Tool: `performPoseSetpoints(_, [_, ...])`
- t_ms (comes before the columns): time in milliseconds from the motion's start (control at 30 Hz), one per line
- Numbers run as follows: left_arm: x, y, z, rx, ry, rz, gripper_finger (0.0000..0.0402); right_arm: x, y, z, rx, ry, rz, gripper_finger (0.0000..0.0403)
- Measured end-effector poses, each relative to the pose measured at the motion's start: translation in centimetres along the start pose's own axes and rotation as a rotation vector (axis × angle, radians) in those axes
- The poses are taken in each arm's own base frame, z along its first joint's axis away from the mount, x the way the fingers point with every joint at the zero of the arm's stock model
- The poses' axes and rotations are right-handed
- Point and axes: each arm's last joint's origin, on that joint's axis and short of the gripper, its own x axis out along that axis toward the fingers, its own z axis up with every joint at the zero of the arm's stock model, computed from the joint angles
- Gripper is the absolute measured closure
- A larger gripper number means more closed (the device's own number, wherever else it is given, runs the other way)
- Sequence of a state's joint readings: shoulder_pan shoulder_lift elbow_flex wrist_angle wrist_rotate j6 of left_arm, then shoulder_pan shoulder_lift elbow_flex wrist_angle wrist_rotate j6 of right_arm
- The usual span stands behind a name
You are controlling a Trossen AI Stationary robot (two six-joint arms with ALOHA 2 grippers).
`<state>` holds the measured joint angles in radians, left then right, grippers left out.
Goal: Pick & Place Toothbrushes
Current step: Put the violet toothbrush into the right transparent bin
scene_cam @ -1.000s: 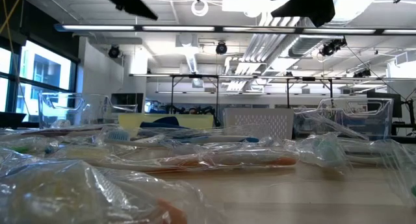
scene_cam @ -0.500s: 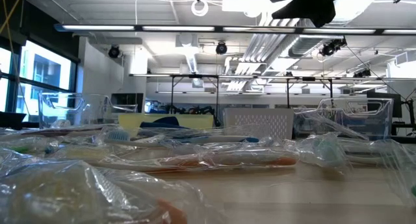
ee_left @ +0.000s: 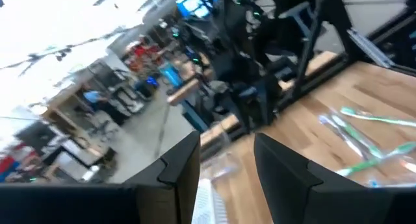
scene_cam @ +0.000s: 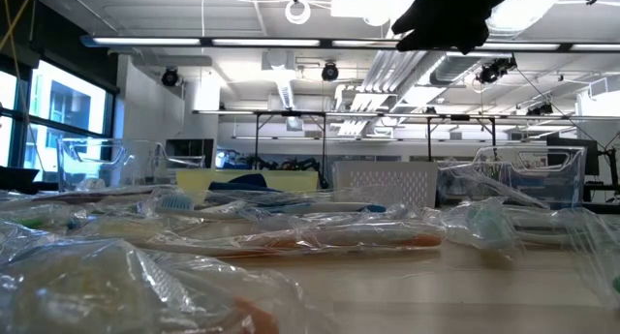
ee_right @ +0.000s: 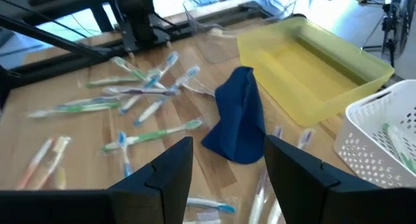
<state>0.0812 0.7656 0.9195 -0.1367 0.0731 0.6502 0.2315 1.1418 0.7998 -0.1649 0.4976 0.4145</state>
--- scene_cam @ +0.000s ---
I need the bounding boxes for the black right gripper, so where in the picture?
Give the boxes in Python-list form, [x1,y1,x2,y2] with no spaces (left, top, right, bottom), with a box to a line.
[390,0,532,54]

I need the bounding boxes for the long ceiling light strip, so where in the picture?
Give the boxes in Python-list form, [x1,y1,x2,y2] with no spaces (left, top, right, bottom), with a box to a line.
[79,35,620,53]

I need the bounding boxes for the white perforated plastic basket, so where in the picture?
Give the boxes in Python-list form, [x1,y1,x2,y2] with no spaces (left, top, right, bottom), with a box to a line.
[331,160,440,208]

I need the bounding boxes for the yellow plastic bin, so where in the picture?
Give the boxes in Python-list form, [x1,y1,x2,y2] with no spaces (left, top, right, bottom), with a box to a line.
[175,167,321,194]

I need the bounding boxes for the clear plastic bin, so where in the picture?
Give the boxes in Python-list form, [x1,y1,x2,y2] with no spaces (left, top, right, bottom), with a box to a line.
[56,137,207,193]
[437,144,587,210]

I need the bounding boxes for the black monitor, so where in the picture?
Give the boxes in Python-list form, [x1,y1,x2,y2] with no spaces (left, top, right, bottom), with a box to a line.
[545,135,601,177]
[164,137,216,170]

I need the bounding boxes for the blue plastic scoop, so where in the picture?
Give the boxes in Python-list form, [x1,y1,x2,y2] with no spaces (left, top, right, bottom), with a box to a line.
[207,172,282,193]

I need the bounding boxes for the window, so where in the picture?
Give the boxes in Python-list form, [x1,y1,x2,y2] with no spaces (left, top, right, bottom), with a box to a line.
[0,57,117,185]

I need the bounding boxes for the silver ventilation duct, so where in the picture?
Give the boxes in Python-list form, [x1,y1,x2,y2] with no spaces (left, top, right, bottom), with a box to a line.
[428,0,566,88]

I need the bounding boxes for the white cable coil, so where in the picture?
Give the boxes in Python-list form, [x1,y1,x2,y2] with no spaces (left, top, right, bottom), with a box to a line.
[283,0,313,26]

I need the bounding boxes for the distant black workstation frame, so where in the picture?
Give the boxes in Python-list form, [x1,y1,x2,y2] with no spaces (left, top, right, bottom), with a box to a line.
[192,108,500,176]

